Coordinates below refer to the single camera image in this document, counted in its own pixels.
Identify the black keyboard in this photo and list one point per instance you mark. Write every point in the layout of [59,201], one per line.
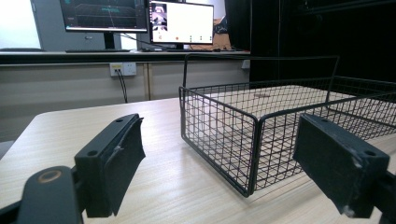
[96,50]

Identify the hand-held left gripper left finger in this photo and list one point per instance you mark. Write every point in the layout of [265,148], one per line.
[107,165]

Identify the long grey desk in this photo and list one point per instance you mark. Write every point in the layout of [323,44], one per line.
[93,57]

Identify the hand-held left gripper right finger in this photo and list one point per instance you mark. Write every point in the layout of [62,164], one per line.
[337,161]

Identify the dark-screen computer monitor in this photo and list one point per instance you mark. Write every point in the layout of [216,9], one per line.
[104,14]

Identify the black curtain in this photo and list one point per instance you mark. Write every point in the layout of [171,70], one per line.
[323,37]

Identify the white wall power socket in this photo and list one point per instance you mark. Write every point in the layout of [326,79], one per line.
[123,69]

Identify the white-screen computer monitor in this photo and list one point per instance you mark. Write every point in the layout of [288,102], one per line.
[183,21]

